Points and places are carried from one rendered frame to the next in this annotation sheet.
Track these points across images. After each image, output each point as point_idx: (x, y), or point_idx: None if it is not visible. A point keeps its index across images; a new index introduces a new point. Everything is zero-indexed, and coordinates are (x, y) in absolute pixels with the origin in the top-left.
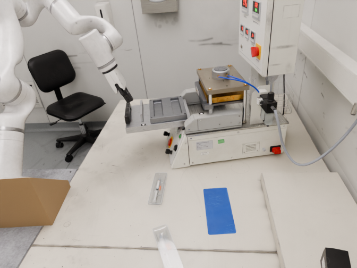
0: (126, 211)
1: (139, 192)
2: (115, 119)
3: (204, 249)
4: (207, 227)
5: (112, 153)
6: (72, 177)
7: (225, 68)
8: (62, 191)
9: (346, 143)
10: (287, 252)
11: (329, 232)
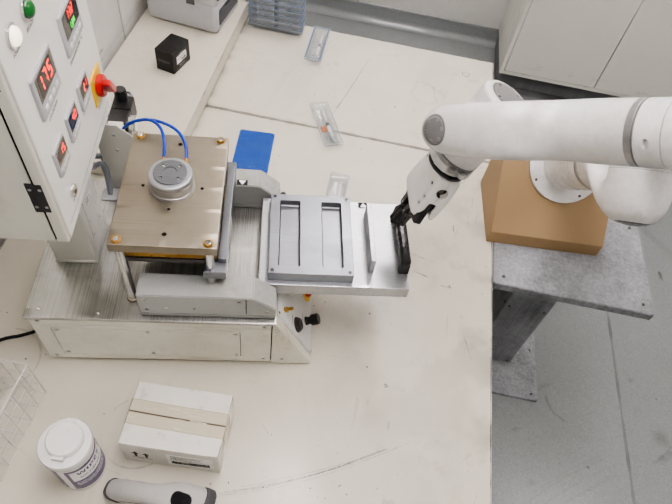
0: (380, 180)
1: None
2: (466, 471)
3: (283, 122)
4: (273, 140)
5: (433, 310)
6: (493, 262)
7: (159, 167)
8: (488, 212)
9: None
10: (201, 85)
11: (141, 91)
